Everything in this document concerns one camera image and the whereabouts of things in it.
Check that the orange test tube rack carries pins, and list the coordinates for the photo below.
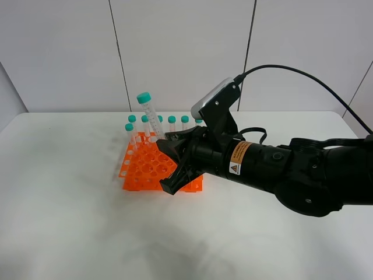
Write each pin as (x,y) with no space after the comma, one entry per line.
(144,166)

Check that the rack tube front left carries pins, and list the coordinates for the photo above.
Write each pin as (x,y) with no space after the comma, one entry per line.
(129,130)

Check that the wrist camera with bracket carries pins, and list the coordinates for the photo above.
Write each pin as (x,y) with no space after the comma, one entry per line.
(214,110)

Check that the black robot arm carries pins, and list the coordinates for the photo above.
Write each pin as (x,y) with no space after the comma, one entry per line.
(310,177)

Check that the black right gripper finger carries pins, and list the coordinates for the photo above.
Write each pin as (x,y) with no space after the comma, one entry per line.
(182,176)

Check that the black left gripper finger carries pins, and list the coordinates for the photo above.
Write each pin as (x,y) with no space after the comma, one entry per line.
(180,146)

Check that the green-capped test tube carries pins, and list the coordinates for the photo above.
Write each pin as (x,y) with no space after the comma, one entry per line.
(145,100)

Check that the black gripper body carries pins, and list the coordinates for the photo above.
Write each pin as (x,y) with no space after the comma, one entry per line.
(201,152)

